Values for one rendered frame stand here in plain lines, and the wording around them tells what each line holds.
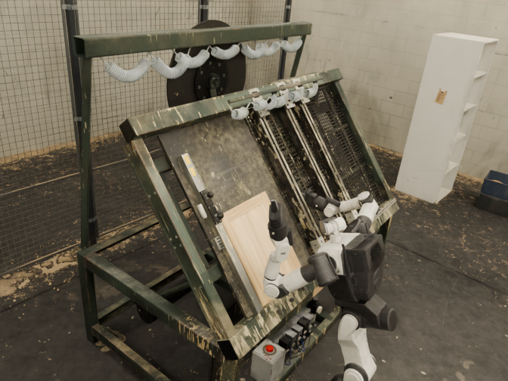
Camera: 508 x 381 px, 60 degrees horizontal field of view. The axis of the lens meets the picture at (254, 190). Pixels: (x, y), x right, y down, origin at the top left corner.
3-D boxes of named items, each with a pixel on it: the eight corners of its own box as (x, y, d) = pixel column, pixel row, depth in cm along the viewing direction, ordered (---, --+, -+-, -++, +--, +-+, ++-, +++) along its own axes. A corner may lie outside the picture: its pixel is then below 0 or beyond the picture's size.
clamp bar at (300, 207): (315, 259, 291) (345, 252, 275) (237, 97, 288) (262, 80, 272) (323, 253, 298) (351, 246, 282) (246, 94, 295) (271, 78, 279)
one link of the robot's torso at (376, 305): (399, 323, 229) (393, 292, 225) (390, 337, 219) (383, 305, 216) (351, 316, 247) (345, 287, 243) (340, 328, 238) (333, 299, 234)
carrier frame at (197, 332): (227, 456, 258) (235, 354, 221) (86, 339, 329) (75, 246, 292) (376, 282, 419) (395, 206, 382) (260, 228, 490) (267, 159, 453)
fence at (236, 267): (253, 314, 241) (258, 313, 238) (177, 157, 239) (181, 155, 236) (258, 309, 245) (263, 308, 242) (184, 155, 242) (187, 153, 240)
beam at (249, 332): (226, 361, 227) (240, 360, 220) (215, 340, 227) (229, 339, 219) (388, 212, 389) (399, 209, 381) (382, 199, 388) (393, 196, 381)
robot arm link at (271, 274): (271, 250, 224) (263, 279, 233) (265, 261, 215) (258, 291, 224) (291, 257, 222) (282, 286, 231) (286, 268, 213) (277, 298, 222)
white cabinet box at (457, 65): (435, 204, 578) (484, 41, 486) (394, 189, 610) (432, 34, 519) (451, 190, 620) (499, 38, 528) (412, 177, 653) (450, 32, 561)
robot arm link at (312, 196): (308, 202, 299) (323, 210, 294) (301, 207, 292) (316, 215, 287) (312, 187, 293) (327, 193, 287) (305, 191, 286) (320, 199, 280)
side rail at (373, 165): (379, 202, 382) (390, 199, 375) (324, 88, 379) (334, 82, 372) (382, 199, 388) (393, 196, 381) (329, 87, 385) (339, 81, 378)
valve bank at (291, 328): (283, 377, 243) (288, 345, 232) (262, 363, 250) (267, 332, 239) (327, 328, 279) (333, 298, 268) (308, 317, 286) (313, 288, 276)
